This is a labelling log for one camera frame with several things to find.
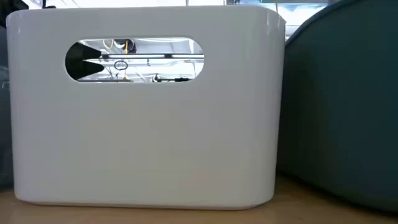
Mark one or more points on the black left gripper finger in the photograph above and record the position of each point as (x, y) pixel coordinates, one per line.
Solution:
(82, 70)
(81, 51)

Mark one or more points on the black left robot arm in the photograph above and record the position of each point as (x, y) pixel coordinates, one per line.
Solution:
(11, 9)

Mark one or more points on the clear plastic toiletry bag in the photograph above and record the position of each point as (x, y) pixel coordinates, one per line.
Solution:
(5, 109)

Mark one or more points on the white plastic bin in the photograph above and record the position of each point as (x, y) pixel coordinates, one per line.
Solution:
(146, 140)

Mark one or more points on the teal plastic bin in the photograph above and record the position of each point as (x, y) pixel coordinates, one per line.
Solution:
(342, 109)

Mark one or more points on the silver horizontal rail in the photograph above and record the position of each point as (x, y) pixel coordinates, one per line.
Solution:
(140, 56)

